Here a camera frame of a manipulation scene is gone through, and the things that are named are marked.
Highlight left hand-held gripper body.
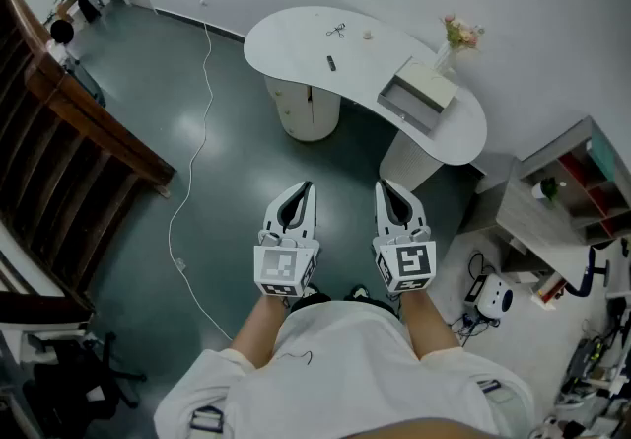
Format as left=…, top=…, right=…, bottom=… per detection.
left=252, top=225, right=321, bottom=299

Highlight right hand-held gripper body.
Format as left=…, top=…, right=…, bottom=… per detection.
left=372, top=226, right=440, bottom=295

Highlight cream box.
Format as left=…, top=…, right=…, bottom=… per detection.
left=377, top=56, right=460, bottom=135

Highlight person's right forearm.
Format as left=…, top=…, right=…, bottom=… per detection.
left=400, top=286, right=463, bottom=363

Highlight person's left forearm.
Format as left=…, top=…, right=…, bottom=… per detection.
left=230, top=293, right=291, bottom=370

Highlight white kidney-shaped table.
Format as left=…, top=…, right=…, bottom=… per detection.
left=243, top=6, right=489, bottom=167

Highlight teal box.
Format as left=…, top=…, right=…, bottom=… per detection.
left=588, top=129, right=618, bottom=183

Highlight person's black shorts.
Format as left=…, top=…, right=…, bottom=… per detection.
left=289, top=291, right=400, bottom=320

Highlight white round robot device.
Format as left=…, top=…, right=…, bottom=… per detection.
left=464, top=272, right=515, bottom=320

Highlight person's white shirt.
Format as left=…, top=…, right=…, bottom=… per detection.
left=153, top=301, right=537, bottom=439

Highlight small potted plant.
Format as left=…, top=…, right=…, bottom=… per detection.
left=530, top=177, right=562, bottom=205

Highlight grey wooden shelf unit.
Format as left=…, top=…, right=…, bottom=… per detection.
left=460, top=115, right=631, bottom=291

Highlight white ribbed vase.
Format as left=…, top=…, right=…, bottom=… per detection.
left=432, top=41, right=458, bottom=79

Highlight blue chair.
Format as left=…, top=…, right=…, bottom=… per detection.
left=573, top=236, right=631, bottom=301

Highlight pink flower bouquet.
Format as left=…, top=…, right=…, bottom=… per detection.
left=439, top=13, right=487, bottom=54

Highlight brown wooden stair railing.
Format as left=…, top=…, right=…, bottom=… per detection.
left=0, top=0, right=177, bottom=315

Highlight black office chair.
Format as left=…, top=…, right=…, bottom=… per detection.
left=21, top=330, right=148, bottom=429

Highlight white ribbed round pedestal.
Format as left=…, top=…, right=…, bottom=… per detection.
left=378, top=129, right=447, bottom=192

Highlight black cable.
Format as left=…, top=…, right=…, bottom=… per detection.
left=449, top=249, right=500, bottom=345

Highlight cream round drawer pedestal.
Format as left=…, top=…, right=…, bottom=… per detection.
left=264, top=75, right=342, bottom=143

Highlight white floor cable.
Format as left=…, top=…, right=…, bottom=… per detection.
left=167, top=20, right=234, bottom=342

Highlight grey harness strap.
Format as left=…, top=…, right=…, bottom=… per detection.
left=188, top=405, right=226, bottom=434
left=474, top=377, right=515, bottom=404

